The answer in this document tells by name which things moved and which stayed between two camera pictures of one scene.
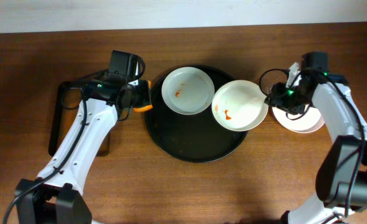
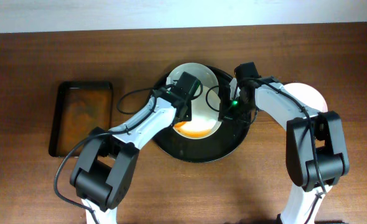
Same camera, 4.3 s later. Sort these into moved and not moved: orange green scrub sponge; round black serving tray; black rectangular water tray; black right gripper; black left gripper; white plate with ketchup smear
Moved: orange green scrub sponge; white plate with ketchup smear; black left gripper; black right gripper
Not moved: black rectangular water tray; round black serving tray
